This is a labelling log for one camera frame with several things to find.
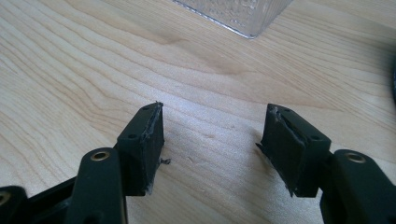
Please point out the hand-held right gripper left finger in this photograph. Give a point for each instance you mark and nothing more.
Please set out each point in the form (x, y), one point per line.
(141, 155)

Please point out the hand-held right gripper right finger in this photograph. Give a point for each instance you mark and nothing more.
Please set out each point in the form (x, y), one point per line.
(292, 149)

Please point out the clear plastic container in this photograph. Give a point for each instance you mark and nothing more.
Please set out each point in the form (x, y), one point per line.
(243, 15)

